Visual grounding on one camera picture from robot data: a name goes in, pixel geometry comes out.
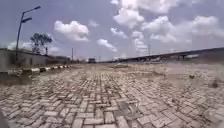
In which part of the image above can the distant vehicle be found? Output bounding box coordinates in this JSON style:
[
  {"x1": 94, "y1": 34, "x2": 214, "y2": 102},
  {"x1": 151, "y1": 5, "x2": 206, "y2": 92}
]
[{"x1": 87, "y1": 57, "x2": 97, "y2": 64}]

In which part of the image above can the grey brick paved road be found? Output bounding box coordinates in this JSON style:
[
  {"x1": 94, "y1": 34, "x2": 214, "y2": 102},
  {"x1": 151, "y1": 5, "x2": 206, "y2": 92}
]
[{"x1": 0, "y1": 62, "x2": 224, "y2": 128}]

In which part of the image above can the utility pole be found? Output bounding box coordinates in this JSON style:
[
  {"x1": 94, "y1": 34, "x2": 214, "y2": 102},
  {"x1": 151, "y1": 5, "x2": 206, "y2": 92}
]
[{"x1": 70, "y1": 47, "x2": 75, "y2": 63}]

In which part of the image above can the elevated road bridge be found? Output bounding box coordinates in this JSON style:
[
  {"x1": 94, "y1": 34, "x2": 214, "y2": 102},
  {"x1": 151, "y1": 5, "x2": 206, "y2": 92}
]
[{"x1": 99, "y1": 46, "x2": 224, "y2": 64}]

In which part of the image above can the tree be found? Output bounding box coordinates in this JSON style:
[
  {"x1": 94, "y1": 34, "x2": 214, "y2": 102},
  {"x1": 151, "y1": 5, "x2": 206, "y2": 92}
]
[{"x1": 29, "y1": 32, "x2": 54, "y2": 56}]

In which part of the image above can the black and white kerb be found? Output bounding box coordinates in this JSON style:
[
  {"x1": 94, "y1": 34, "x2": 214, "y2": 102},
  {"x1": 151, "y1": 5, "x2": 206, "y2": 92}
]
[{"x1": 0, "y1": 64, "x2": 73, "y2": 80}]

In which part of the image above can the street lamp pole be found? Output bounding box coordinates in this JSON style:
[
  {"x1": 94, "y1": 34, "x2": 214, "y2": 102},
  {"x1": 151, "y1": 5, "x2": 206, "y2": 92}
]
[{"x1": 14, "y1": 5, "x2": 42, "y2": 58}]

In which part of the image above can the grey boundary wall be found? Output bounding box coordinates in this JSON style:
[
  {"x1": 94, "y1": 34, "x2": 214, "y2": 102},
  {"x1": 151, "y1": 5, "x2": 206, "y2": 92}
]
[{"x1": 0, "y1": 48, "x2": 72, "y2": 70}]

